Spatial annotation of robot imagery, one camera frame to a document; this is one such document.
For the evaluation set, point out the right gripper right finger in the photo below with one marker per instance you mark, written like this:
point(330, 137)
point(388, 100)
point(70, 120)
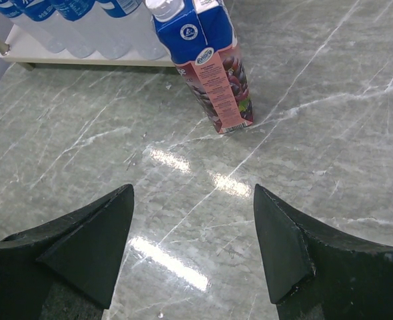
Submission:
point(314, 271)

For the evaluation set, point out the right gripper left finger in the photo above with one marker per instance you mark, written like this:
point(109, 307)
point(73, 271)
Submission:
point(67, 268)

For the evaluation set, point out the water bottle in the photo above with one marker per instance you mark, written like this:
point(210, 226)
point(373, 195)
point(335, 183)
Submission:
point(93, 24)
point(134, 23)
point(19, 18)
point(48, 18)

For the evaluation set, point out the grape juice carton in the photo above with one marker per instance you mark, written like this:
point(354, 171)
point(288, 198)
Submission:
point(200, 39)

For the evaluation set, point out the white two-tier shelf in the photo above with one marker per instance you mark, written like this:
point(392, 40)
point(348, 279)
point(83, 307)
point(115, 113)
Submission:
point(21, 48)

